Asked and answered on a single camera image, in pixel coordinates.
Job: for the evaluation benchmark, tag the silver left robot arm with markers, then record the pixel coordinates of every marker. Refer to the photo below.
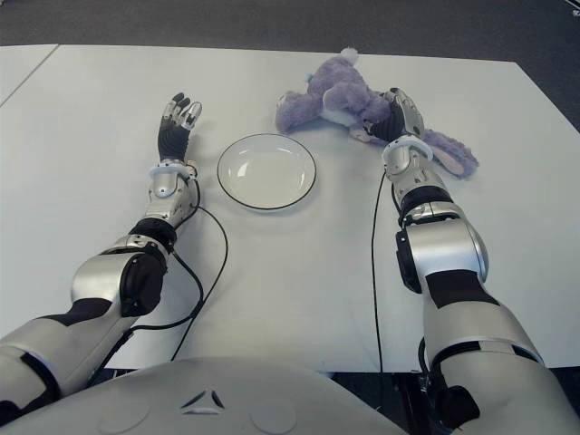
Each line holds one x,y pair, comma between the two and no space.
99,276

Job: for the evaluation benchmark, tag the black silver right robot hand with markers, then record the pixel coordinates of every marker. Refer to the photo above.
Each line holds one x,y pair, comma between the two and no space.
405,118

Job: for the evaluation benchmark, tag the white plate with black rim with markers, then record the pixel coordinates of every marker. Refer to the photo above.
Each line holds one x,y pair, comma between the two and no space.
267,172

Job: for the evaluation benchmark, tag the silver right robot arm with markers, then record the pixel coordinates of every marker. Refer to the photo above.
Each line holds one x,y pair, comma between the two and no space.
448,254

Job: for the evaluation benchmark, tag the purple plush bunny doll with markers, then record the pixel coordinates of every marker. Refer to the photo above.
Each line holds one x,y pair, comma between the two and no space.
335,86

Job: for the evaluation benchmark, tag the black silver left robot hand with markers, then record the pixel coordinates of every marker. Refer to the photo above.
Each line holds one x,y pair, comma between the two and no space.
172,140

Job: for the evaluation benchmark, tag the grey robot torso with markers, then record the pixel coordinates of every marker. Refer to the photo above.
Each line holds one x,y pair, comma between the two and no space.
204,399

